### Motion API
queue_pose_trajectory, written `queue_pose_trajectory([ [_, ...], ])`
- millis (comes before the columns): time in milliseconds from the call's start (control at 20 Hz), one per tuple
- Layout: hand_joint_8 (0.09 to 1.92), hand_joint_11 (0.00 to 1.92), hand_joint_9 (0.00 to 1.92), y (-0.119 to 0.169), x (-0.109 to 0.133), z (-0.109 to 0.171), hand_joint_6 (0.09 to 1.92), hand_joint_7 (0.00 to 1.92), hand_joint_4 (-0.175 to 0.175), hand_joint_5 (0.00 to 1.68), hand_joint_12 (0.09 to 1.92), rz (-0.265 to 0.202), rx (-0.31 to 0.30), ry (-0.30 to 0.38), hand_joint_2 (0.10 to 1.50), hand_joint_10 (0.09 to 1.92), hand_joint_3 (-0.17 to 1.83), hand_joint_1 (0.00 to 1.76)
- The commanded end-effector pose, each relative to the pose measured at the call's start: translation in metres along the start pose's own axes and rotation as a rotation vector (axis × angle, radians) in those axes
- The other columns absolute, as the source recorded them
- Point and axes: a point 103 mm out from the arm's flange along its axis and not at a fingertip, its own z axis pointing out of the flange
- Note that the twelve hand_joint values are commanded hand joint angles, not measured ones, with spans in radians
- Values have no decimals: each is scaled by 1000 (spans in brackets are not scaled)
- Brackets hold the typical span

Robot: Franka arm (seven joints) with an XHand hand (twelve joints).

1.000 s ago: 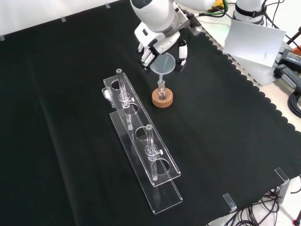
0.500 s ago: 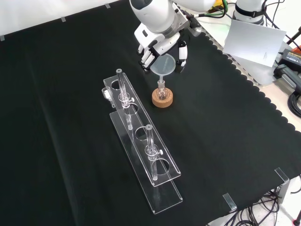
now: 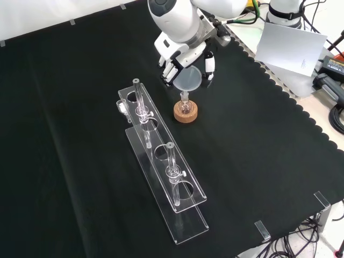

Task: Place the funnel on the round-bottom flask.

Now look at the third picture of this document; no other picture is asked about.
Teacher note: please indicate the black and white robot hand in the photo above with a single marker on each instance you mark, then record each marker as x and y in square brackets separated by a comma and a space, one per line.
[185, 55]

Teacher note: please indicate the translucent plastic funnel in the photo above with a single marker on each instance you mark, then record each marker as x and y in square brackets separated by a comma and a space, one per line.
[188, 78]

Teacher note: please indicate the small glass round-bottom flask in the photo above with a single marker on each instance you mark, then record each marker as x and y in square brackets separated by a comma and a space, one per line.
[185, 107]

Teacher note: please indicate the clear acrylic funnel stand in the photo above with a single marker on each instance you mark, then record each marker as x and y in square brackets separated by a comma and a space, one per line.
[188, 200]

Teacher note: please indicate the yellow stop button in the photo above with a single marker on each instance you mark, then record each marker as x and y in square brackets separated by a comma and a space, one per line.
[253, 3]

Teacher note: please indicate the black cloth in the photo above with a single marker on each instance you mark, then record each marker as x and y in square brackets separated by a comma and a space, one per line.
[242, 139]

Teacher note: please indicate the pale board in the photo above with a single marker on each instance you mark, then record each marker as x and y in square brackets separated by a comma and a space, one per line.
[290, 48]

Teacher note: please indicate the silver metal plate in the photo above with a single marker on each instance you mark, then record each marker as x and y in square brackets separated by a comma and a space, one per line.
[303, 86]

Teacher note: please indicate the black power adapter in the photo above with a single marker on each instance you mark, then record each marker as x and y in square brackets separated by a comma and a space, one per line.
[333, 65]

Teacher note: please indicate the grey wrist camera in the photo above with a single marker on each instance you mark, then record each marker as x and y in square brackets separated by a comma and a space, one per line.
[224, 40]

